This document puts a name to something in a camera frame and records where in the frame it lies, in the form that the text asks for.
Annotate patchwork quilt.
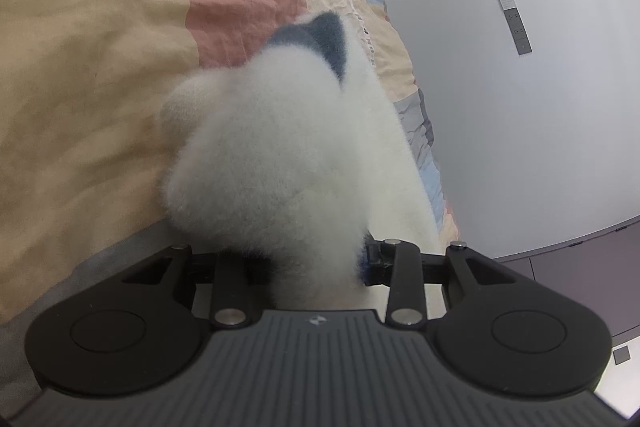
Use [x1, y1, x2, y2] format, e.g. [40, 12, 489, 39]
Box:
[0, 0, 468, 388]

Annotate grey-purple cabinet door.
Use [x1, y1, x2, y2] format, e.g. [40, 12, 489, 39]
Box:
[492, 216, 640, 344]

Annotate grey wall socket panel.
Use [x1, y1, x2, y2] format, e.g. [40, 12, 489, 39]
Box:
[497, 0, 534, 56]

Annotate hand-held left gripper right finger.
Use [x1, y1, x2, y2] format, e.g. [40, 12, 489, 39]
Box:
[356, 237, 506, 329]

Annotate cream fuzzy sweater blue stripes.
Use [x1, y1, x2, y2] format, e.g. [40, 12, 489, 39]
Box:
[159, 11, 443, 312]

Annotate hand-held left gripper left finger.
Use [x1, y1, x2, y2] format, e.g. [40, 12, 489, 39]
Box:
[120, 244, 281, 329]

